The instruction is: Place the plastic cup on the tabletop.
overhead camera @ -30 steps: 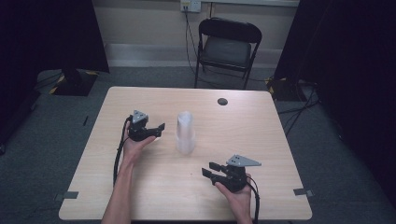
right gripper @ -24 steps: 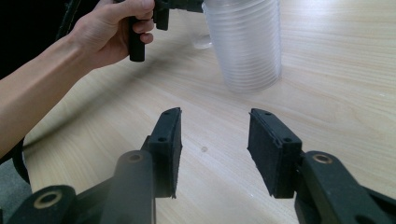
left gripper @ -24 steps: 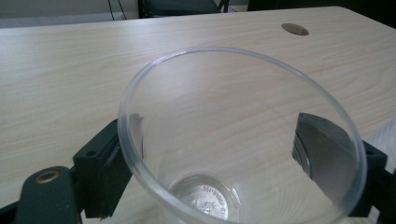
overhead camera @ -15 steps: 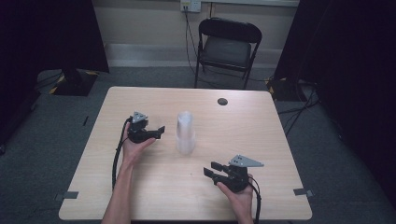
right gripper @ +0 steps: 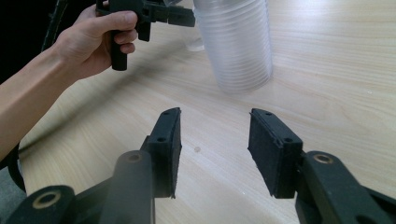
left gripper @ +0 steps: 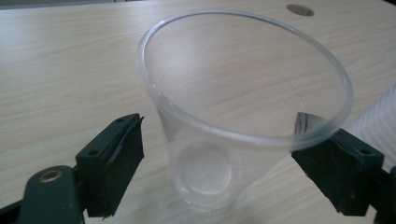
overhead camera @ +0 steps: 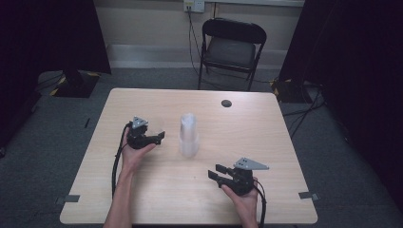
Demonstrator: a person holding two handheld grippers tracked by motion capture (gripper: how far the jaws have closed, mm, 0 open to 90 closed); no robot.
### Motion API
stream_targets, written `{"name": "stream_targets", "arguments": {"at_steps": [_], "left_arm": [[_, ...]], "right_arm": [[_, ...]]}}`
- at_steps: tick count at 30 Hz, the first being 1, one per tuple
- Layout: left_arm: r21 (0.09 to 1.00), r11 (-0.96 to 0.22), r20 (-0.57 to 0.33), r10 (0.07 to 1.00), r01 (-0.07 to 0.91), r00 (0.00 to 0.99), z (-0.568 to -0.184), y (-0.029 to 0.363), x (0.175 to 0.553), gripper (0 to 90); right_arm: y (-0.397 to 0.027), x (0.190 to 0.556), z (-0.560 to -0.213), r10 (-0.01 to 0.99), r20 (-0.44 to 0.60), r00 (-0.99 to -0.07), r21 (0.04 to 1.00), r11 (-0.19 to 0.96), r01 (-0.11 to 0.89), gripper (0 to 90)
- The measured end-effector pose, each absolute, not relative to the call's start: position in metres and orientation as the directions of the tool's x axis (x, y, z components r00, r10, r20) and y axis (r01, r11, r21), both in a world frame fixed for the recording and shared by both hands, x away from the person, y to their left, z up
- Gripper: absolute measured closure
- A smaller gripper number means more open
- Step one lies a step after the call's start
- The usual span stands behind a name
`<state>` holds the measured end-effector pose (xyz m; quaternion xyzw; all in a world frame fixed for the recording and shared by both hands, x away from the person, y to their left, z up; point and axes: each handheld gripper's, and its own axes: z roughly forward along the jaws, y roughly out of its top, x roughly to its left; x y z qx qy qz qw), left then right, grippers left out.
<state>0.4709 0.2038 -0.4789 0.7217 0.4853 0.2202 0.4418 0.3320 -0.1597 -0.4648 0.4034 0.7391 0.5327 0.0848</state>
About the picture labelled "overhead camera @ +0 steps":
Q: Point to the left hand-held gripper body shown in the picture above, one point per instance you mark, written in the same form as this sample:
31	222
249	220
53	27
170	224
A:
136	141

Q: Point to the person's left hand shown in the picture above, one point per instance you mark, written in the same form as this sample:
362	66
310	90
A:
131	156

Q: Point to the black round table grommet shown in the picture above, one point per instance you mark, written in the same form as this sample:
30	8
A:
226	103

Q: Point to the black curtain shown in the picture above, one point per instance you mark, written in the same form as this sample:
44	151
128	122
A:
47	34
355	79

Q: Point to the white wall socket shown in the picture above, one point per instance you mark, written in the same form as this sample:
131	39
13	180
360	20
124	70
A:
194	5

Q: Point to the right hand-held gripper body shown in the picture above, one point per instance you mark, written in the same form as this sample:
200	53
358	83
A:
242	182

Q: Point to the grey tape piece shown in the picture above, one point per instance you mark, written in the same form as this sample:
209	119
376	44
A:
69	199
308	195

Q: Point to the person's right hand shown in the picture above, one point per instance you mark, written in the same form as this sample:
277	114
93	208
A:
247	204

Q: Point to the black stand base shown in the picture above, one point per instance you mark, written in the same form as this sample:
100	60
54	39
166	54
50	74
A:
290	91
76	85

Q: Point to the black folding chair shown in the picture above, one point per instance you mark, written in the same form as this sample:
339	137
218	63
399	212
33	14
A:
229	50

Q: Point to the stack of clear plastic cups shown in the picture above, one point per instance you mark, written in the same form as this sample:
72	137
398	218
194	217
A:
188	136

